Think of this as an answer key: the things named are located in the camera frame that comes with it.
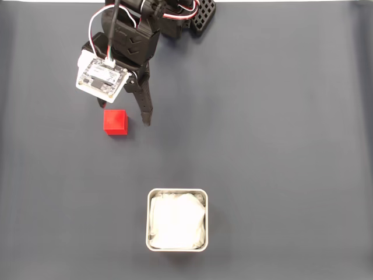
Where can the white crumpled tissue paper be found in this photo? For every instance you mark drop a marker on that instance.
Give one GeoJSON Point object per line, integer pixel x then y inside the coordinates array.
{"type": "Point", "coordinates": [177, 223]}

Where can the white wrist camera board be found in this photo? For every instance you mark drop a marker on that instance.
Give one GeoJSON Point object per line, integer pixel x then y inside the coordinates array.
{"type": "Point", "coordinates": [100, 78]}

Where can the white square metal box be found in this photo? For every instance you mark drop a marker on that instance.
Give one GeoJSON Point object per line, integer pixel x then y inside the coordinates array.
{"type": "Point", "coordinates": [147, 221]}

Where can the red cube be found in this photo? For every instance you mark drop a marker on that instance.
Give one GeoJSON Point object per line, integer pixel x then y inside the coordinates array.
{"type": "Point", "coordinates": [115, 122]}

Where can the dark grey table mat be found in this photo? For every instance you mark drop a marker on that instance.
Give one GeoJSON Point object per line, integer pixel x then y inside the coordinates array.
{"type": "Point", "coordinates": [262, 146]}

